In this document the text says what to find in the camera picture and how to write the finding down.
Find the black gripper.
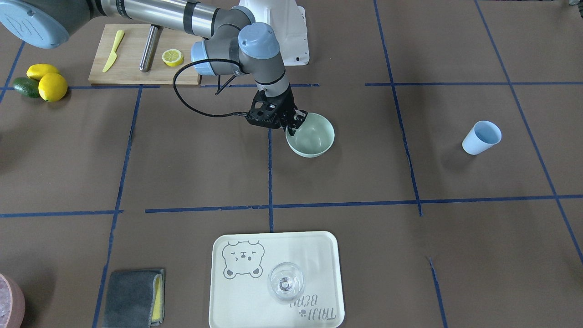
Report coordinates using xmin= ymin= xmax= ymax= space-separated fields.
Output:
xmin=257 ymin=87 xmax=308 ymax=136

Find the light green bowl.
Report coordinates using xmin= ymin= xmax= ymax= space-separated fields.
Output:
xmin=286 ymin=113 xmax=336 ymax=158

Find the light blue plastic cup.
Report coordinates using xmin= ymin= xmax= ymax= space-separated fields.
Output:
xmin=462 ymin=120 xmax=502 ymax=155

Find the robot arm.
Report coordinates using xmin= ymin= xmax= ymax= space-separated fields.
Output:
xmin=1 ymin=0 xmax=308 ymax=136

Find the pink bowl of ice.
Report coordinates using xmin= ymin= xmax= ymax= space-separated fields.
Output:
xmin=0 ymin=274 xmax=26 ymax=328

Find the lemon half slice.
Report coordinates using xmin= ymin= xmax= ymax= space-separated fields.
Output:
xmin=162 ymin=49 xmax=184 ymax=67

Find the clear wine glass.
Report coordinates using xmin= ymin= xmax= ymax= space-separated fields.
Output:
xmin=268 ymin=262 xmax=305 ymax=302

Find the cream bear tray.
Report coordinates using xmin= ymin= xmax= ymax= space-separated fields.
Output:
xmin=209 ymin=231 xmax=345 ymax=328

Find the wooden cutting board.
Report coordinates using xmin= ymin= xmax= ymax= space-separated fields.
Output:
xmin=89 ymin=24 xmax=202 ymax=85

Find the yellow plastic knife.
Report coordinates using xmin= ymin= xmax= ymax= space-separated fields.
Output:
xmin=102 ymin=30 xmax=125 ymax=73

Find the yellow lemon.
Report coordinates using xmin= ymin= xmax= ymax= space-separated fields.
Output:
xmin=38 ymin=72 xmax=68 ymax=102
xmin=26 ymin=63 xmax=60 ymax=81

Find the green lime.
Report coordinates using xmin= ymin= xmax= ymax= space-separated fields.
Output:
xmin=13 ymin=77 xmax=40 ymax=99

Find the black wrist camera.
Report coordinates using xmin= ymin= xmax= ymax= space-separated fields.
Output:
xmin=245 ymin=101 xmax=281 ymax=129

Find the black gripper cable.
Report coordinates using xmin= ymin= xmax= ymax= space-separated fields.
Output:
xmin=172 ymin=58 xmax=256 ymax=118

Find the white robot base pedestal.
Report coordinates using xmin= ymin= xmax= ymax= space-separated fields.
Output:
xmin=239 ymin=0 xmax=310 ymax=66

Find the steel cylinder handle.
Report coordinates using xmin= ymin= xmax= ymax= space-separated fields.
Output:
xmin=139 ymin=24 xmax=160 ymax=73

